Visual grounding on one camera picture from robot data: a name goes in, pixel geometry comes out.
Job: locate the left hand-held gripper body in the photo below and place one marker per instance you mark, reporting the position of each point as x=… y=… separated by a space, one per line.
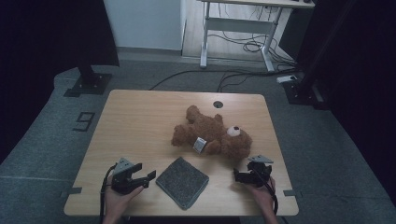
x=123 y=182

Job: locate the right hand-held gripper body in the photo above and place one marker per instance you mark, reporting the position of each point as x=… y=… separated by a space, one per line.
x=260 y=174

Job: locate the grey cloth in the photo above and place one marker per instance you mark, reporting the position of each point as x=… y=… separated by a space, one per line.
x=182 y=183

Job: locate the brown teddy bear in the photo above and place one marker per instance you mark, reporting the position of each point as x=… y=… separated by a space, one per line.
x=211 y=133

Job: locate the person's left hand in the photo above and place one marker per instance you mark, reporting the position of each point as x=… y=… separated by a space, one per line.
x=116 y=202

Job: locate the person's right hand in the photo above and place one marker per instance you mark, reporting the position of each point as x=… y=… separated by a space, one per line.
x=266 y=196

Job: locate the grey tape strip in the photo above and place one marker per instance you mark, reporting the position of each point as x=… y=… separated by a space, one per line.
x=292 y=193
x=73 y=191

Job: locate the white power strip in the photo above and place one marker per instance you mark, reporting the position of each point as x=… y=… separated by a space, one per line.
x=286 y=79

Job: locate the dark curtain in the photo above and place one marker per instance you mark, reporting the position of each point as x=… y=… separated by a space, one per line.
x=367 y=77
x=46 y=46

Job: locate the black stand with base plate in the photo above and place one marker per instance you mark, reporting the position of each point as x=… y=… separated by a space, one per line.
x=303 y=91
x=90 y=82

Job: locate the white desk frame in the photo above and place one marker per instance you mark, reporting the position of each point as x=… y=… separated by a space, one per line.
x=239 y=26

